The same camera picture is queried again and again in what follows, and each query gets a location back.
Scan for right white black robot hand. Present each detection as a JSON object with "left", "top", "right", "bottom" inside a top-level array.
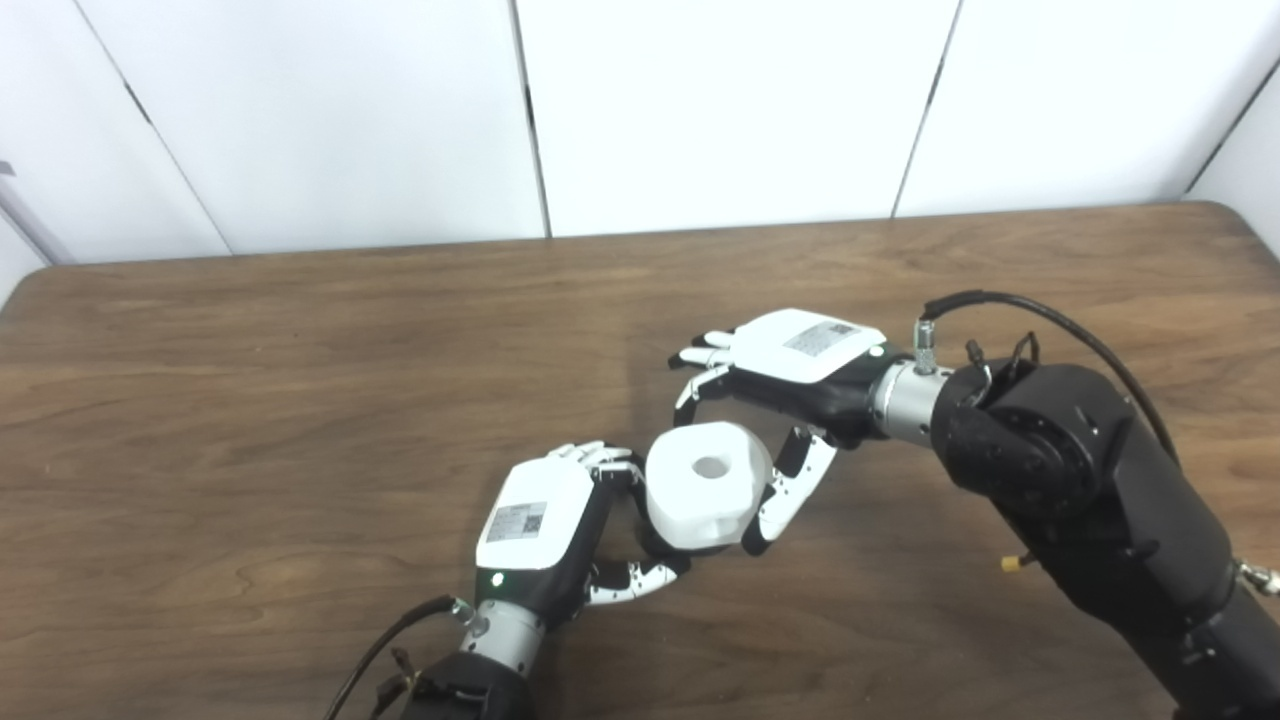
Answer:
[{"left": 668, "top": 308, "right": 906, "bottom": 557}]

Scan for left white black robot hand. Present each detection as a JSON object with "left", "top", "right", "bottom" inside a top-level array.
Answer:
[{"left": 475, "top": 440, "right": 693, "bottom": 631}]

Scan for round white piece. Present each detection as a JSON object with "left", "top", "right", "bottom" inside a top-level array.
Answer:
[{"left": 645, "top": 421, "right": 774, "bottom": 553}]

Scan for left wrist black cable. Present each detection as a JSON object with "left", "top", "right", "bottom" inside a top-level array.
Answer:
[{"left": 322, "top": 596, "right": 476, "bottom": 720}]

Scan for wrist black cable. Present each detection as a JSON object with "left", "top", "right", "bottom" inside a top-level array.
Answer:
[
  {"left": 322, "top": 596, "right": 476, "bottom": 720},
  {"left": 915, "top": 290, "right": 1181, "bottom": 461}
]

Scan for left wrist thin wires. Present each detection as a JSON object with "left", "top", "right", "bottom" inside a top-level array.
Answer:
[{"left": 375, "top": 650, "right": 423, "bottom": 716}]

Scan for wrist thin wires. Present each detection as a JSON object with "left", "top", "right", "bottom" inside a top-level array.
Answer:
[
  {"left": 375, "top": 650, "right": 423, "bottom": 716},
  {"left": 963, "top": 333, "right": 1041, "bottom": 381}
]

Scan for right wrist thin wires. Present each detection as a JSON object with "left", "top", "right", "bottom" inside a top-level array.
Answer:
[{"left": 963, "top": 333, "right": 1041, "bottom": 381}]

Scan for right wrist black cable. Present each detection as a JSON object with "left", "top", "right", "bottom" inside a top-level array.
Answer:
[{"left": 915, "top": 290, "right": 1181, "bottom": 461}]

